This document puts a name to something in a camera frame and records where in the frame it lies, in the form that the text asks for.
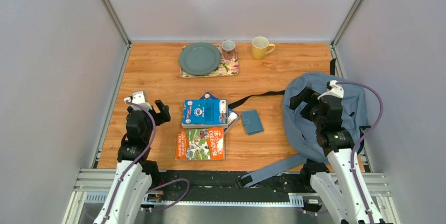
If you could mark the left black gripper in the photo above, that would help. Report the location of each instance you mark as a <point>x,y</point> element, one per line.
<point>163,115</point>

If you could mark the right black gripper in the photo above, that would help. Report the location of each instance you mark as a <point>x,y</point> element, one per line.
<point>305,95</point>

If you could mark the light blue paperback book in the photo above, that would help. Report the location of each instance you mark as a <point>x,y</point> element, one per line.
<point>205,113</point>

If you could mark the blue fabric backpack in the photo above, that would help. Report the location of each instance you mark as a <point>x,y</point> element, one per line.
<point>301,133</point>

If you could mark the orange treehouse book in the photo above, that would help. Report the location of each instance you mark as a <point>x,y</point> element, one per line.
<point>200,144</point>

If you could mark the teal wallet notebook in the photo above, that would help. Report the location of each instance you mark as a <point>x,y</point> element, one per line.
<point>251,122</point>

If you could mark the dark blue paperback book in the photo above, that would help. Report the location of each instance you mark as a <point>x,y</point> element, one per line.
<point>232,115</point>

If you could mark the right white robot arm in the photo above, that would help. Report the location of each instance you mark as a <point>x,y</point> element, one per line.
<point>348,199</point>

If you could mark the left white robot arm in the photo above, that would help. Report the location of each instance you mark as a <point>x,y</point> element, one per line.
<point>134,172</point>

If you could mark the green ceramic plate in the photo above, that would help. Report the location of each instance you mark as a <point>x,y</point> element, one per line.
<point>199,58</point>

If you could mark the yellow ceramic mug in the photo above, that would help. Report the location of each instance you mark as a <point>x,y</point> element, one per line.
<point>261,47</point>

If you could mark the floral serving tray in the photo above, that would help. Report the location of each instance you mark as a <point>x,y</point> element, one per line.
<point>225,68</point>

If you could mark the pink patterned mug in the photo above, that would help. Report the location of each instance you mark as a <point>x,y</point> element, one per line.
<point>228,49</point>

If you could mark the aluminium frame rail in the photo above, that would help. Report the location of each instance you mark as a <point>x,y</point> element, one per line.
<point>95,184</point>

